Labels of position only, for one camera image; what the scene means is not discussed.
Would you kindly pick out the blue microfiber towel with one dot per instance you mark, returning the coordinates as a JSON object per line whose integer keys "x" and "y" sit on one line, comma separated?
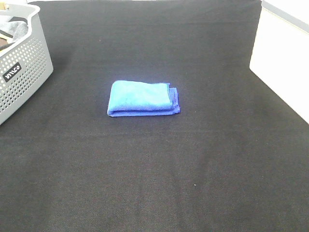
{"x": 130, "y": 98}

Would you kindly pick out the black fabric table cover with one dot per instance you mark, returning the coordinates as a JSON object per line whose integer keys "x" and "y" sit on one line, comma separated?
{"x": 234, "y": 159}

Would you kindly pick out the white plastic storage basket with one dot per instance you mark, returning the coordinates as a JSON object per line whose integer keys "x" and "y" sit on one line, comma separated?
{"x": 280, "y": 55}

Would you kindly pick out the grey perforated laundry basket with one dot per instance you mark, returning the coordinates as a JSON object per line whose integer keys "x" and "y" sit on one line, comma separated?
{"x": 25, "y": 65}

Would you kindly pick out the grey towel in basket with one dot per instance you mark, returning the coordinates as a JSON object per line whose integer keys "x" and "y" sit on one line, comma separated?
{"x": 18, "y": 29}

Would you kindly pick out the brown cloth in basket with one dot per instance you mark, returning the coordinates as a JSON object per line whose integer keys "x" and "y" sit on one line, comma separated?
{"x": 4, "y": 44}

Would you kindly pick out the yellow cloth in basket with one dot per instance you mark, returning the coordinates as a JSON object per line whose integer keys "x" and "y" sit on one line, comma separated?
{"x": 6, "y": 36}

